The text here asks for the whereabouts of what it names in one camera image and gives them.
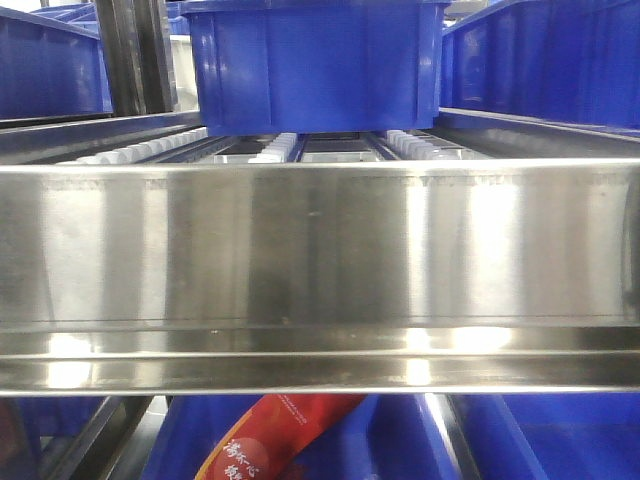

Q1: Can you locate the white roller track centre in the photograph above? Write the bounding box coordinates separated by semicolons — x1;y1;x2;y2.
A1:
248;132;298;164

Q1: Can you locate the blue plastic bin centre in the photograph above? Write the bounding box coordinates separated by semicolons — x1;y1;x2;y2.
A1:
181;1;446;135

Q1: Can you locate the blue lower bin right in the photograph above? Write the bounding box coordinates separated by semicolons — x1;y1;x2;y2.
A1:
456;393;639;479

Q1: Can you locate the blue plastic bin left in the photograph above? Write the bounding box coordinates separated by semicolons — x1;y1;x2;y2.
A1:
1;7;111;120

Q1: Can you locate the blue lower bin centre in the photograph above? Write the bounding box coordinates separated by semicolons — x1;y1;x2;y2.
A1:
141;394;460;479

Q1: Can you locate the white roller track left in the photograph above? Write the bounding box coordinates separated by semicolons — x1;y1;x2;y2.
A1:
68;127;208;165

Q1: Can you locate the white roller track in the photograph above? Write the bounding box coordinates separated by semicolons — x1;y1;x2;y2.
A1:
248;132;298;164
384;130;459;161
68;127;208;165

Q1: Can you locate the stainless steel shelf rail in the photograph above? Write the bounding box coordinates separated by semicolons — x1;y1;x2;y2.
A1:
0;107;640;399

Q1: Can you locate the blue plastic bin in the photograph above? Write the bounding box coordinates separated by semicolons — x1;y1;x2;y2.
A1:
1;7;111;120
181;1;446;135
440;1;639;130

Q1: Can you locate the white roller track right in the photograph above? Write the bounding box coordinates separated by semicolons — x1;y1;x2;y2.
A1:
384;130;459;161

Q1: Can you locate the dark vertical shelf post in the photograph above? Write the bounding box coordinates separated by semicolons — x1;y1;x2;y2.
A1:
95;0;177;116

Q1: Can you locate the blue plastic bin right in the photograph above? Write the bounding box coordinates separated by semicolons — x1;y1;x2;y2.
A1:
440;1;639;130

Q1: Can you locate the red snack bag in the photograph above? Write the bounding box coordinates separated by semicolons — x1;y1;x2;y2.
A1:
195;393;366;479

